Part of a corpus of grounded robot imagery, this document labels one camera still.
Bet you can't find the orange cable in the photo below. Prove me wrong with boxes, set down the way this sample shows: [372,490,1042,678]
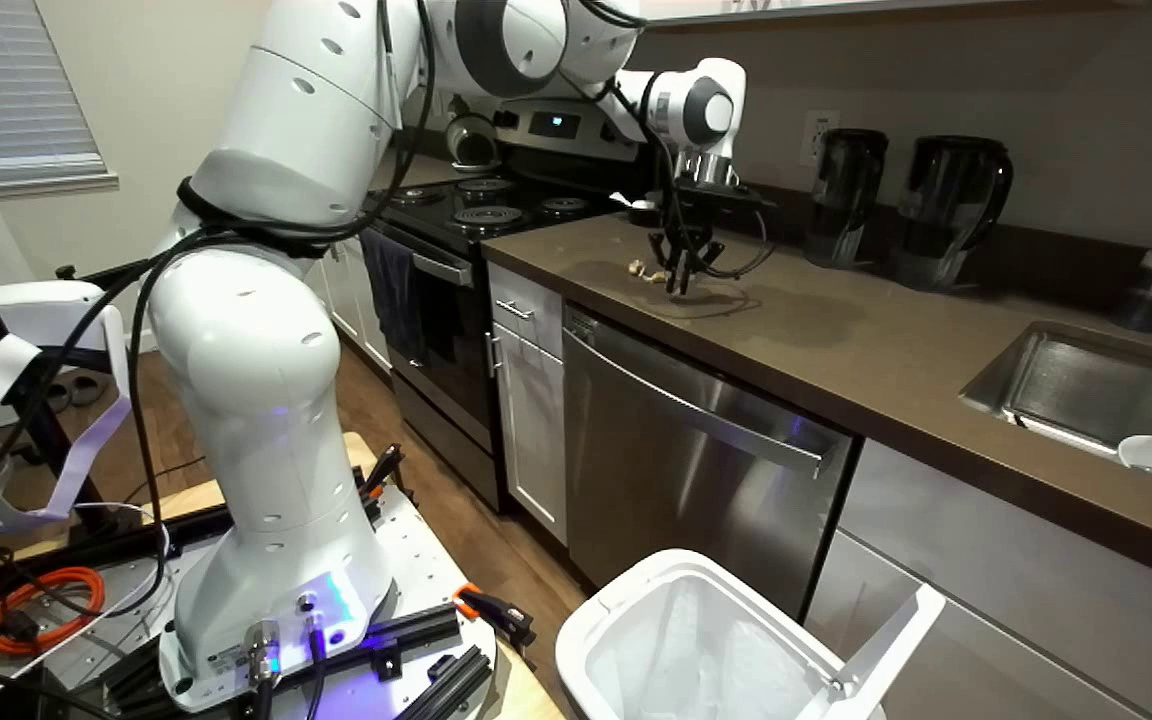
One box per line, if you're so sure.
[0,564,112,692]

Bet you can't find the steel kettle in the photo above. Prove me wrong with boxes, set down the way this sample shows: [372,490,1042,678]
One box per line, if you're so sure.
[445,113,503,172]

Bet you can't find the grey sink base cabinet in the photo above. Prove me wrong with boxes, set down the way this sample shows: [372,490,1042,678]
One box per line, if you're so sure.
[800,435,1152,720]

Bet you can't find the orange black clamp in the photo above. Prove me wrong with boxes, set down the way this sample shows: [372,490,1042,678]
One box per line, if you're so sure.
[356,438,406,521]
[450,581,541,652]

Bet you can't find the white wall outlet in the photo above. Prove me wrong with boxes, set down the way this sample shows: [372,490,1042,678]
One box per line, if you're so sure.
[794,108,845,172]

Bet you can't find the black oven range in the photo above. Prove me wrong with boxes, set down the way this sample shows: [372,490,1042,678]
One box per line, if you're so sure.
[356,94,646,514]

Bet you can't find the black coffee maker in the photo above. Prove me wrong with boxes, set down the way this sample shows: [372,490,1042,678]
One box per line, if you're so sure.
[890,132,1014,295]

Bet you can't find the stainless steel dishwasher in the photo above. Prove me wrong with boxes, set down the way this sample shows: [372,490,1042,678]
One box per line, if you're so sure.
[560,306,863,625]

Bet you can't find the stainless steel sink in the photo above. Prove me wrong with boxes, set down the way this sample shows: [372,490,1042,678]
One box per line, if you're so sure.
[956,316,1152,507]

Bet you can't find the white window blinds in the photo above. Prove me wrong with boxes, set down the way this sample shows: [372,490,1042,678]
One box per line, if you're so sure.
[0,0,118,204]

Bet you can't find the white plastic trash bin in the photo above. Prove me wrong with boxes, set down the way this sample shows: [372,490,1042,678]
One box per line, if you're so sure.
[550,542,951,720]

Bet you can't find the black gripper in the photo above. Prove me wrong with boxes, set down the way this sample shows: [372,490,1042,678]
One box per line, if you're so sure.
[653,197,733,298]

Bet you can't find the dark water filter pitcher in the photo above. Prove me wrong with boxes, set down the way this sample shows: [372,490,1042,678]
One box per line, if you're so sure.
[802,123,895,271]

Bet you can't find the steel dishwasher handle bar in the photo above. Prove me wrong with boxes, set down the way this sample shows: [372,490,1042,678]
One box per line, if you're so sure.
[564,322,831,472]

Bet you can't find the white base cabinets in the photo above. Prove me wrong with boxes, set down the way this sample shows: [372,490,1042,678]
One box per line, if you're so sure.
[309,237,399,375]

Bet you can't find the dark hanging dish towel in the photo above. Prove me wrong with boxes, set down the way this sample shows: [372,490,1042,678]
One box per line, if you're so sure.
[360,226,433,367]

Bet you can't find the black aluminium rail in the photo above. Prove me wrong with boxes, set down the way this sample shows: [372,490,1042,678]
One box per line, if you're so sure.
[356,598,466,659]
[392,644,499,720]

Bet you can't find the white perforated robot table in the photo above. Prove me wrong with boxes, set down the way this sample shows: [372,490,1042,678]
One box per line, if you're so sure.
[30,426,566,720]

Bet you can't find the narrow grey base cabinet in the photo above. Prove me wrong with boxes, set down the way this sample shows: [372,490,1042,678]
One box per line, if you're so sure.
[483,254,573,549]

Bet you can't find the white chair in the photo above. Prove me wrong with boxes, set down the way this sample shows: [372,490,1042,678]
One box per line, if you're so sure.
[0,275,133,390]

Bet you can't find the wall cabinet over counter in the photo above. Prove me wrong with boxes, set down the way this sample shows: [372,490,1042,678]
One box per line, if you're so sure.
[632,0,1139,30]

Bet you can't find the white bin liner bag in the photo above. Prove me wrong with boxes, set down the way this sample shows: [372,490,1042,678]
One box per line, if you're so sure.
[582,572,847,720]

